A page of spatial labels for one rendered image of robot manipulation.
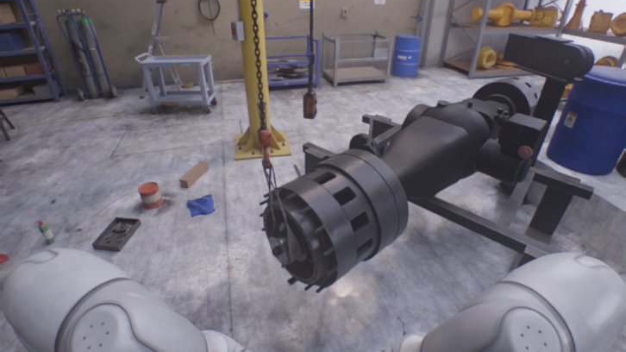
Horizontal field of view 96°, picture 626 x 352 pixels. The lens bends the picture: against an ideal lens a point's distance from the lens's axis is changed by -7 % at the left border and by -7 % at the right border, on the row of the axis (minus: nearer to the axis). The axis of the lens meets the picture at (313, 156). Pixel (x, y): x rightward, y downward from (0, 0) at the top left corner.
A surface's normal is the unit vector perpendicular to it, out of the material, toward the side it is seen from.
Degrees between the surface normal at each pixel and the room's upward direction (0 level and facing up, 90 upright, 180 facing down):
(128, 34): 90
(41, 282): 17
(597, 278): 12
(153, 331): 61
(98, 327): 24
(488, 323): 52
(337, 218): 42
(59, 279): 2
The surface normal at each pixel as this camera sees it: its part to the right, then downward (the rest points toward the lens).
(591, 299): 0.18, -0.60
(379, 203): 0.52, -0.26
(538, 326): -0.05, -0.55
